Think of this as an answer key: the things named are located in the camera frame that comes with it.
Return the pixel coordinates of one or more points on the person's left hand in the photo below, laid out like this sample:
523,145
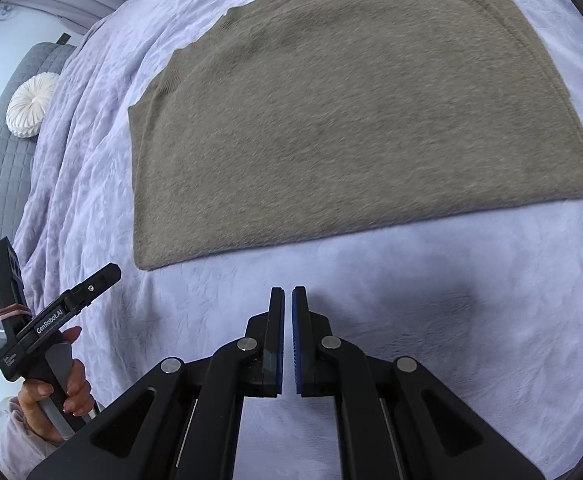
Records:
34,400

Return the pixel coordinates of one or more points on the pink rubber band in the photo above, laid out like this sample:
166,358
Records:
14,311

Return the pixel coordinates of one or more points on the grey quilted headboard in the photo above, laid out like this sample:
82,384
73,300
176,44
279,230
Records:
1,185

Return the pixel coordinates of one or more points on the white round pleated pillow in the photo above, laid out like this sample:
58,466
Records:
30,105

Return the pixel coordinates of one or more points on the person's left forearm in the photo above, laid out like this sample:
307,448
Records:
16,440

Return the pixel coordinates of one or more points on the olive knit sweater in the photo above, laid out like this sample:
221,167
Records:
351,120

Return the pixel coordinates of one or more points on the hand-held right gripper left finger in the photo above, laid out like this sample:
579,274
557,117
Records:
271,345

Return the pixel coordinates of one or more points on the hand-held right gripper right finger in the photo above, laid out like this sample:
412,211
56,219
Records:
299,345

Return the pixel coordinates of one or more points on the lavender textured blanket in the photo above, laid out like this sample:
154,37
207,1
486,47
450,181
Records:
421,310

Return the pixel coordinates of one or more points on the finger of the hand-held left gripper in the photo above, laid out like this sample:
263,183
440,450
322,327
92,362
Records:
94,282

